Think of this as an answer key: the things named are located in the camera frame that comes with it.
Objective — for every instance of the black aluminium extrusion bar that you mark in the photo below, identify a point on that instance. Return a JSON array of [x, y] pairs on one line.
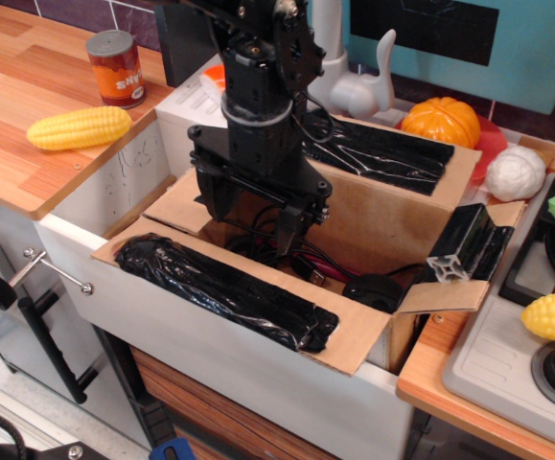
[[457, 252]]

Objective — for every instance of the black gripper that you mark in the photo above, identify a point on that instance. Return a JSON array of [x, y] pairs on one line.
[[268, 161]]

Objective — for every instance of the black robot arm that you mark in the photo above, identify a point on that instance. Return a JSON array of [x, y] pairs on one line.
[[269, 59]]

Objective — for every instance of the orange white toy sushi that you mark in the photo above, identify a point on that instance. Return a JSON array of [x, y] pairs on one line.
[[213, 78]]

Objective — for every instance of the black oven door handle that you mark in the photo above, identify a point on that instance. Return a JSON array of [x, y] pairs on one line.
[[33, 312]]

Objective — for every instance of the yellow toy corn left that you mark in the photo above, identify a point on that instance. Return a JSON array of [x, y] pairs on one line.
[[80, 129]]

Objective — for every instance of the brown cardboard box with flaps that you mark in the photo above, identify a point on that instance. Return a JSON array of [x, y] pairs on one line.
[[373, 228]]

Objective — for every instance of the teal toy microwave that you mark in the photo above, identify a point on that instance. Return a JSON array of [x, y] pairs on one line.
[[498, 50]]

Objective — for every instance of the red plastic plate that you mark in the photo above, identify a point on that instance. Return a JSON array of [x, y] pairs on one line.
[[491, 143]]

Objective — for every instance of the toy stove top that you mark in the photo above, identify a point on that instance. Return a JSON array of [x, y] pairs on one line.
[[504, 362]]

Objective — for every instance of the white toy sink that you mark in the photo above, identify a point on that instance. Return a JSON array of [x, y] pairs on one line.
[[339, 403]]

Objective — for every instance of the white toy garlic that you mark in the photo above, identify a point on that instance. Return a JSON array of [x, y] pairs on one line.
[[515, 174]]

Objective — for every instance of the orange soup can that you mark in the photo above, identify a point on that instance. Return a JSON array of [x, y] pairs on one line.
[[113, 55]]

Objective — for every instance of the silver towel rail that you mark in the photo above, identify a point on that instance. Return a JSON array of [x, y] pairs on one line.
[[39, 258]]

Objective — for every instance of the orange toy pumpkin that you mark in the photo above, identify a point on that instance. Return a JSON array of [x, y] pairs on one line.
[[444, 119]]

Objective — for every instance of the black computer mouse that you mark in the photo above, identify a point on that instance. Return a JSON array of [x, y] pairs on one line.
[[376, 291]]

